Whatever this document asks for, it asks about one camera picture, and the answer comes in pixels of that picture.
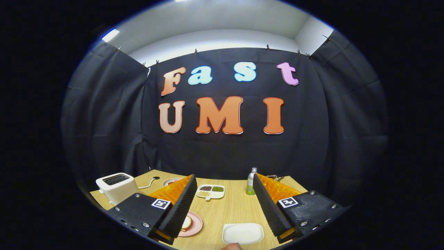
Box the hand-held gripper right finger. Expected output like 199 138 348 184
253 174 351 243

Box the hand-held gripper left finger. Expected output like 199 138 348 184
108 174 197 245

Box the pink round plate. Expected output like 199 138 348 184
178 211 203 237

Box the silver bottle with green label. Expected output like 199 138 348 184
247 167 258 195

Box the white rectangular plate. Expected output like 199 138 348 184
222 223 264 245

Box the white divided dish with beans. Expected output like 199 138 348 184
196 184 225 201

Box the white toaster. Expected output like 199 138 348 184
96 173 139 206

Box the black backdrop cloth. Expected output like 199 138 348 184
61 30 389 205

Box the row of small cloth clips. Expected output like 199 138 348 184
116 35 330 67

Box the ceiling light panel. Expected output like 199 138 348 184
102 29 120 43

